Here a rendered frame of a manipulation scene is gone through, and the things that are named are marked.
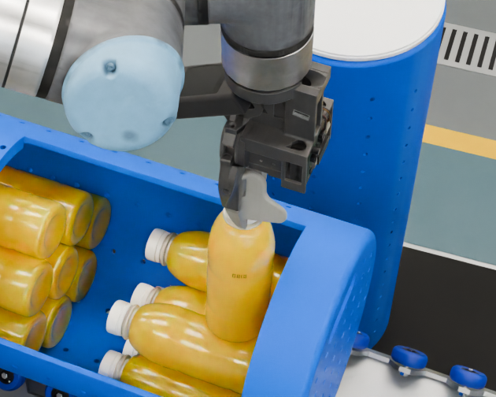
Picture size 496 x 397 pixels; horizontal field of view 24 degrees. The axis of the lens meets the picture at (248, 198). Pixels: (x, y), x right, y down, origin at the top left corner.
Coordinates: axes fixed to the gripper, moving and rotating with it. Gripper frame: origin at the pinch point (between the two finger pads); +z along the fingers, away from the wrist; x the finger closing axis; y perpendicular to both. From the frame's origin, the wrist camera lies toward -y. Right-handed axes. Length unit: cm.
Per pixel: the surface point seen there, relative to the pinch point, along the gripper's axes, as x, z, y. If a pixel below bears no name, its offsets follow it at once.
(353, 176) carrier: 49, 56, -1
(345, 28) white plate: 54, 29, -6
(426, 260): 81, 118, 10
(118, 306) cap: -5.1, 20.1, -13.2
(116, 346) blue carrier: -1.9, 36.3, -16.7
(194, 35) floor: 140, 134, -71
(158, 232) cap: 5.7, 20.0, -13.2
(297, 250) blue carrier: 2.0, 8.9, 5.1
